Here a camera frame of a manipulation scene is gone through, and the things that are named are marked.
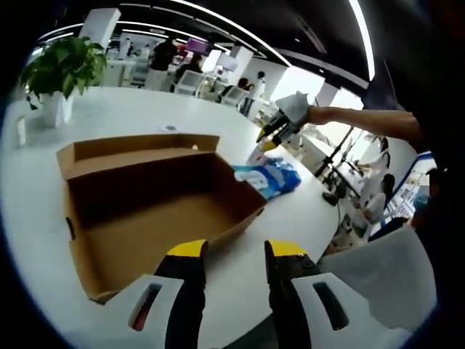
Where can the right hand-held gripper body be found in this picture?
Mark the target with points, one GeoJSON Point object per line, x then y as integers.
{"type": "Point", "coordinates": [294, 105]}

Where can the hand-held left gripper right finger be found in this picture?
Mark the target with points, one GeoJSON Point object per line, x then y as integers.
{"type": "Point", "coordinates": [290, 301]}

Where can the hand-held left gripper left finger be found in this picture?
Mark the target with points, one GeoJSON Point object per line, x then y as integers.
{"type": "Point", "coordinates": [181, 301]}

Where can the light blue wet wipes pack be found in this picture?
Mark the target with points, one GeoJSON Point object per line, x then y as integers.
{"type": "Point", "coordinates": [258, 180]}

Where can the brown cardboard shoe box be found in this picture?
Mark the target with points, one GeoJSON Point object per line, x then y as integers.
{"type": "Point", "coordinates": [152, 225]}

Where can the white mesh office chair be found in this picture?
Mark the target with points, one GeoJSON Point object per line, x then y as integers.
{"type": "Point", "coordinates": [189, 83]}
{"type": "Point", "coordinates": [235, 96]}

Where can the black stand base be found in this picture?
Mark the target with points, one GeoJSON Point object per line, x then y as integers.
{"type": "Point", "coordinates": [329, 198]}

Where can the potted green plant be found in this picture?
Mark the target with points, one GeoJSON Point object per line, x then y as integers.
{"type": "Point", "coordinates": [65, 65]}

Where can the purple wall screen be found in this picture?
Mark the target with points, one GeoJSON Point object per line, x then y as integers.
{"type": "Point", "coordinates": [198, 46]}

